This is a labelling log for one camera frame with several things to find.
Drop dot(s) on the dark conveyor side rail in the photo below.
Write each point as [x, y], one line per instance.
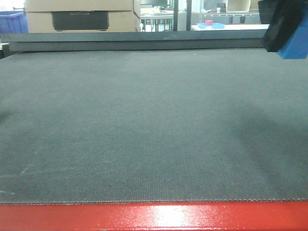
[135, 41]

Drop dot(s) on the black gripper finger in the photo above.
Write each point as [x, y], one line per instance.
[283, 18]

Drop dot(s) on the large brown cardboard box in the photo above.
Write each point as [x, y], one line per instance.
[65, 16]

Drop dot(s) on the red conveyor front edge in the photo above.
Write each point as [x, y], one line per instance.
[215, 216]

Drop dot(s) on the dark blue bin background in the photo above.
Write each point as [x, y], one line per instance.
[13, 22]

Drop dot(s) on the black vertical steel post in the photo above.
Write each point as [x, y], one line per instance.
[182, 20]

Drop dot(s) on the beige plastic bin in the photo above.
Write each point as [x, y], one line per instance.
[240, 6]

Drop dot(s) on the light blue tray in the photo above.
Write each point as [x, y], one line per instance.
[214, 26]

